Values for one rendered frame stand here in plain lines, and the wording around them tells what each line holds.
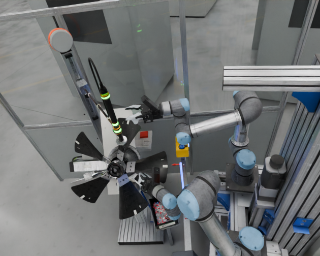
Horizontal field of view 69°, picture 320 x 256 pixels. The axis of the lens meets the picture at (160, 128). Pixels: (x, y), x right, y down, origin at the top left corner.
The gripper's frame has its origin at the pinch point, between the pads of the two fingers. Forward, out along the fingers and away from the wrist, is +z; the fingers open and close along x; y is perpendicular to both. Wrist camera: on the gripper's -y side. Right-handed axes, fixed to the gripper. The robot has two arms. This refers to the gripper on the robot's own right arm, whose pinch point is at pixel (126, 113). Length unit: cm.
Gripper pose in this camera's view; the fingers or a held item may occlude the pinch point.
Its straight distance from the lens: 132.8
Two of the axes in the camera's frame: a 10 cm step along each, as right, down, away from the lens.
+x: -1.5, -6.8, 7.2
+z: -9.8, 1.9, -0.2
